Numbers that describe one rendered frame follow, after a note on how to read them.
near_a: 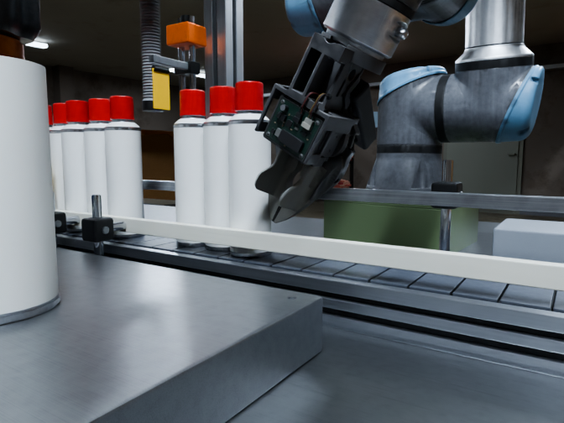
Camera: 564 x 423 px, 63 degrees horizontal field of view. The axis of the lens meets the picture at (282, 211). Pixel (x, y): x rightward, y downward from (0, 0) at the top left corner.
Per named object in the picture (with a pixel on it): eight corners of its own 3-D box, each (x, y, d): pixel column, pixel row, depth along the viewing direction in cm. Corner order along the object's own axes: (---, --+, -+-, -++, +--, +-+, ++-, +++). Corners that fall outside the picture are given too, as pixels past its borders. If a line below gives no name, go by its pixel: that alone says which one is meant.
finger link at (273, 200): (231, 210, 52) (263, 138, 49) (261, 206, 57) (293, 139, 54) (250, 226, 51) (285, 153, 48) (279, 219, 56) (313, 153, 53)
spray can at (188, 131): (169, 246, 62) (164, 88, 59) (188, 239, 67) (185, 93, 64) (203, 248, 60) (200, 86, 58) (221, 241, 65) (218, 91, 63)
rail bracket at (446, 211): (415, 311, 51) (420, 159, 49) (432, 295, 57) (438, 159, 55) (445, 316, 49) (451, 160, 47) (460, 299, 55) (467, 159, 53)
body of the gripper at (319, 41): (249, 134, 48) (300, 19, 43) (293, 137, 55) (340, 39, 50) (305, 173, 45) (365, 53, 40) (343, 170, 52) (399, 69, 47)
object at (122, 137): (101, 236, 69) (94, 96, 67) (129, 232, 73) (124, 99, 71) (123, 239, 66) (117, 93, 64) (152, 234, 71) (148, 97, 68)
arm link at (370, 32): (360, 0, 49) (425, 30, 46) (340, 41, 51) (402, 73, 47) (327, -23, 43) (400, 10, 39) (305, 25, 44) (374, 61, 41)
